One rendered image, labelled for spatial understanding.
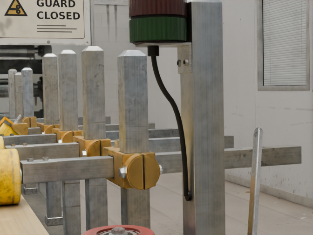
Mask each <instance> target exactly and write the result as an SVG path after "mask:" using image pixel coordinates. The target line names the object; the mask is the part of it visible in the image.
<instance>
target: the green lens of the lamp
mask: <svg viewBox="0 0 313 235"><path fill-rule="evenodd" d="M145 40H182V41H185V42H187V41H188V28H187V19H185V18H178V17H147V18H137V19H132V20H129V42H130V43H132V42H134V41H145Z"/></svg>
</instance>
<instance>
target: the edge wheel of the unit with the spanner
mask: <svg viewBox="0 0 313 235"><path fill-rule="evenodd" d="M83 235H155V234H154V232H153V231H152V230H151V229H149V228H146V227H141V226H135V225H111V226H103V227H98V228H93V229H90V230H88V231H86V232H85V233H84V234H83Z"/></svg>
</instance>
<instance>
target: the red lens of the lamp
mask: <svg viewBox="0 0 313 235"><path fill-rule="evenodd" d="M147 14H177V15H183V16H185V17H186V18H187V0H129V19H131V17H133V16H138V15H147Z"/></svg>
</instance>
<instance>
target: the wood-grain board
mask: <svg viewBox="0 0 313 235"><path fill-rule="evenodd" d="M0 235H49V234H48V232H47V231H46V229H45V228H44V227H43V225H42V223H41V222H40V220H39V219H38V218H37V216H36V215H35V213H34V212H33V210H32V209H31V207H30V206H29V204H28V203H27V202H26V200H25V199H24V197H23V196H22V194H21V197H20V202H19V203H18V204H12V205H0Z"/></svg>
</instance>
